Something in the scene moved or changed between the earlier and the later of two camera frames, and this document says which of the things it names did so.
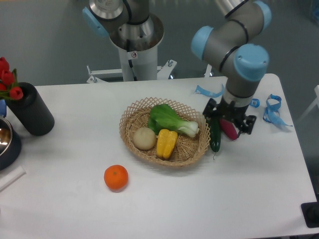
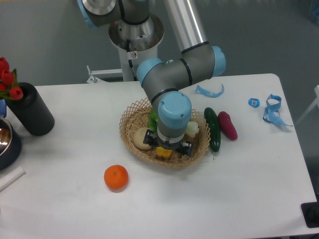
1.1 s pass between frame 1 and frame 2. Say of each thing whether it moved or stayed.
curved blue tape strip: stayed
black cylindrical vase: stayed
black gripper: moved
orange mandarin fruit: stayed
